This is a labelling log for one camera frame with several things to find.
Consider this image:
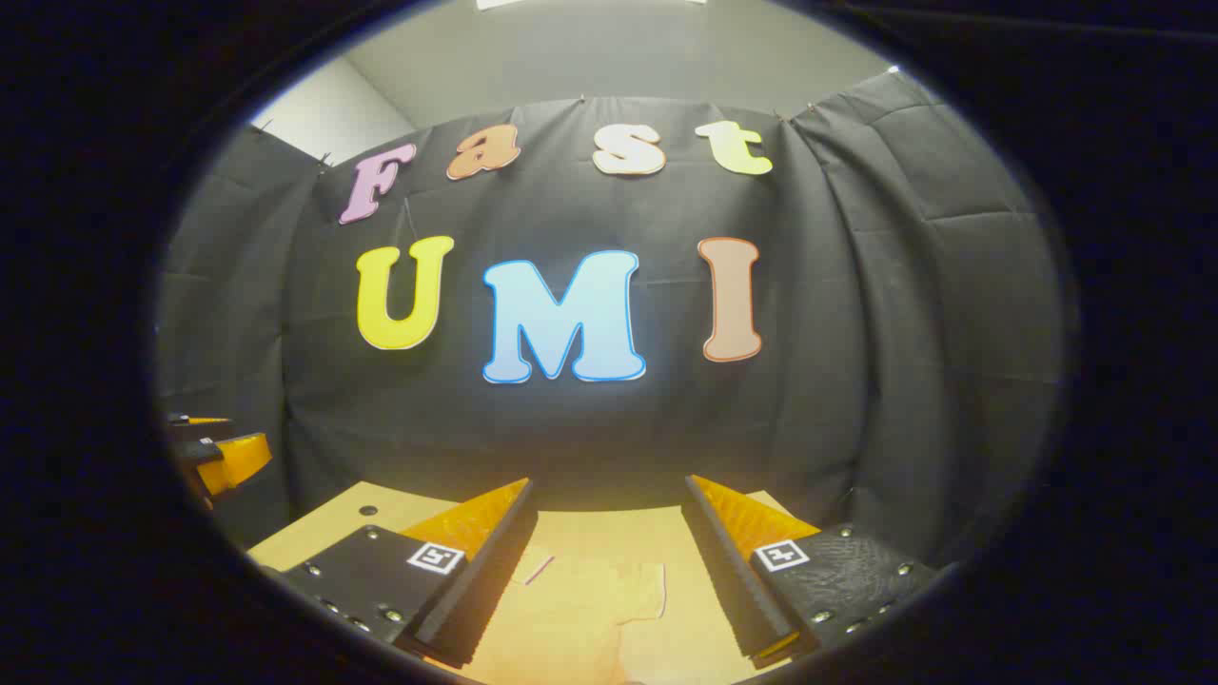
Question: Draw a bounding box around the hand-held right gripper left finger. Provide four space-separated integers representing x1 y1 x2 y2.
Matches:
262 476 536 670

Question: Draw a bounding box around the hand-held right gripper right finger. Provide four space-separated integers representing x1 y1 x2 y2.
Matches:
683 474 957 667

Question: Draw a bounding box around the orange T-shirt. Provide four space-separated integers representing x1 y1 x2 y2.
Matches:
457 542 669 684

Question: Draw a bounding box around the black backdrop cloth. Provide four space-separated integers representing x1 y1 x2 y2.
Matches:
155 71 1067 572

